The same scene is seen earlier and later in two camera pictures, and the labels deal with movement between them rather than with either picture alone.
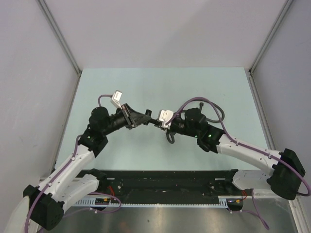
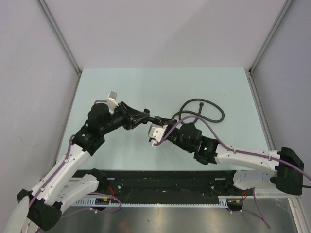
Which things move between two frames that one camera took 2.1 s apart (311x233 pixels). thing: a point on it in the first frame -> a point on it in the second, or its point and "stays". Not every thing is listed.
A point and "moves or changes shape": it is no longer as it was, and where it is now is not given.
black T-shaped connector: x=154 y=122 stays
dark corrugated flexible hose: x=170 y=137 moves or changes shape
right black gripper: x=170 y=129 -> x=165 y=121
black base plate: x=143 y=184 stays
